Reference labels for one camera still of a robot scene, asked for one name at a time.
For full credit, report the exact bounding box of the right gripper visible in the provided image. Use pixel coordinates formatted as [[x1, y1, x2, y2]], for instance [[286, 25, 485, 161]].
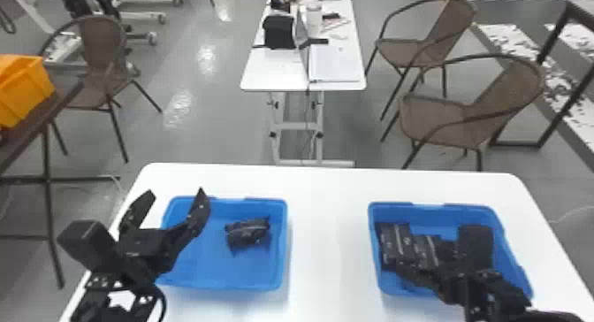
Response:
[[429, 260, 484, 307]]

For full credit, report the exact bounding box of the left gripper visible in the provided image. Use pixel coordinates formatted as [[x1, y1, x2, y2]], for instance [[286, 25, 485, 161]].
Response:
[[112, 187, 213, 282]]

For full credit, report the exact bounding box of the black part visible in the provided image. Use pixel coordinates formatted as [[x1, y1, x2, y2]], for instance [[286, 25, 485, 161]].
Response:
[[375, 221, 461, 280], [224, 216, 272, 251]]

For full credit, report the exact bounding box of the blue tray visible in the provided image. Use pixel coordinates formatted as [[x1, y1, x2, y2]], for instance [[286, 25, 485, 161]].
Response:
[[155, 195, 289, 292], [367, 201, 535, 300]]

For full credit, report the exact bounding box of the brown wicker chair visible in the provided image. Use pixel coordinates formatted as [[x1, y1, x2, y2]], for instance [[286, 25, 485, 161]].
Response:
[[363, 0, 479, 123], [38, 14, 164, 165], [379, 53, 547, 172]]

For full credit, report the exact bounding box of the dark side table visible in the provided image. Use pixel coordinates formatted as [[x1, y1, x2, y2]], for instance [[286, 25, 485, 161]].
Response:
[[0, 79, 123, 290]]

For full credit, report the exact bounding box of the white side table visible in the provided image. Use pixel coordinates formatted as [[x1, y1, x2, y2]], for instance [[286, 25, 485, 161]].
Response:
[[240, 0, 368, 168]]

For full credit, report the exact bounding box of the yellow crate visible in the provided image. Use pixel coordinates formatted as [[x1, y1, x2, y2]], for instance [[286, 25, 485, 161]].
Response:
[[0, 53, 57, 129]]

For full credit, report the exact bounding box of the black bag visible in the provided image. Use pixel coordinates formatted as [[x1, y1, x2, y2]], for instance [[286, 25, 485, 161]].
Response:
[[262, 14, 297, 50]]

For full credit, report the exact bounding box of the white container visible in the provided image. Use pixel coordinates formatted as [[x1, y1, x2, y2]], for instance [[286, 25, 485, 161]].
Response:
[[304, 1, 324, 37]]

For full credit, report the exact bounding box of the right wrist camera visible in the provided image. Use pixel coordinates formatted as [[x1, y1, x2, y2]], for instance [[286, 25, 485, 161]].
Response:
[[456, 223, 496, 272]]

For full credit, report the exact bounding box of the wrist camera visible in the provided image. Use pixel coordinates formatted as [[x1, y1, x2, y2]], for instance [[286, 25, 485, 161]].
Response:
[[456, 223, 496, 272], [56, 219, 118, 275]]

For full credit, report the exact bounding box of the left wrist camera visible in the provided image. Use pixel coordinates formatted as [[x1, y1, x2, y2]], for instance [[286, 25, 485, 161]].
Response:
[[56, 219, 118, 275]]

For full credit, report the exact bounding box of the black frame table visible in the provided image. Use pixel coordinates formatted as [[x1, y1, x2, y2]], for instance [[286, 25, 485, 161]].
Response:
[[488, 0, 594, 150]]

